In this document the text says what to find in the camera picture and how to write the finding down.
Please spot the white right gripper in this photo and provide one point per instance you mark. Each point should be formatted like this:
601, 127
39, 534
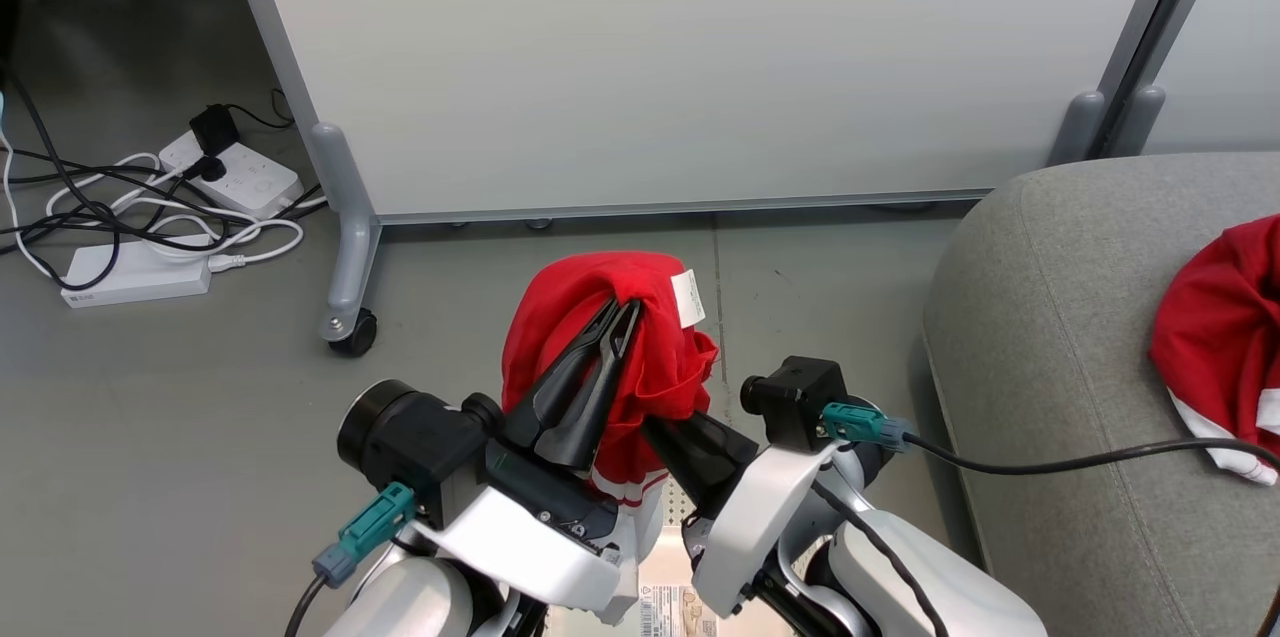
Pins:
755, 517

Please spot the red garment with white trim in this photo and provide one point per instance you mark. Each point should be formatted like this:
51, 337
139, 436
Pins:
1225, 337

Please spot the teal camera connector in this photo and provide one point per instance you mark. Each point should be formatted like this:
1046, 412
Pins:
370, 522
860, 422

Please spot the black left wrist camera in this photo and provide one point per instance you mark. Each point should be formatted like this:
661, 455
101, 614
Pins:
445, 452

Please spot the teal left camera connector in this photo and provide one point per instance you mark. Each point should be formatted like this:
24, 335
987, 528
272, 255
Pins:
370, 522

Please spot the black power adapter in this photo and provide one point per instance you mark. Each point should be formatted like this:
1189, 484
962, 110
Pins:
213, 129

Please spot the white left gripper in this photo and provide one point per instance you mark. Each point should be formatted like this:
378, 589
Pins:
540, 542

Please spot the long white power strip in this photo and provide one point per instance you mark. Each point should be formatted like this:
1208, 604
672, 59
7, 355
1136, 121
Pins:
135, 279

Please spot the narrow white partition panel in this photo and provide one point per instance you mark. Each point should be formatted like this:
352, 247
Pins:
1230, 37

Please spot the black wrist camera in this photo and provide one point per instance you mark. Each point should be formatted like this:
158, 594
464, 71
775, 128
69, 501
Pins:
445, 452
805, 397

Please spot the white square power strip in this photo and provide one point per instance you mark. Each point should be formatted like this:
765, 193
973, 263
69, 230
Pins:
255, 179

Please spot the red garment with white label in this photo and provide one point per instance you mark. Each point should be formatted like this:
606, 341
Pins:
570, 307

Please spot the black caster wheel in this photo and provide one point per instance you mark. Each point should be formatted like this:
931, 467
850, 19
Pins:
358, 335

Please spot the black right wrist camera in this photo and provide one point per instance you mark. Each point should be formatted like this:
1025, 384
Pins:
805, 397

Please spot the teal right camera connector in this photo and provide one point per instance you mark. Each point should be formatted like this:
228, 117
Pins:
860, 422

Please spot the large white partition panel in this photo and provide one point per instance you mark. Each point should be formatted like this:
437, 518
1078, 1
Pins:
700, 57

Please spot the grey partition frame post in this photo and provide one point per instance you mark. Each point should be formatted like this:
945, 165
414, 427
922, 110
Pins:
1078, 127
345, 197
1140, 122

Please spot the printed paper label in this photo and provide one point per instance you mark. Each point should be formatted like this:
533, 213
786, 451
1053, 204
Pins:
678, 612

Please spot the black plug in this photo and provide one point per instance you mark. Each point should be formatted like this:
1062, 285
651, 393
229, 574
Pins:
205, 169

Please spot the white perforated laundry basket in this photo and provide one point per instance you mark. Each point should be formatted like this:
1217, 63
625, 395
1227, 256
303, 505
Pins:
678, 507

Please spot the grey fabric sofa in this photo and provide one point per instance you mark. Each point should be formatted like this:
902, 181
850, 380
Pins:
1050, 337

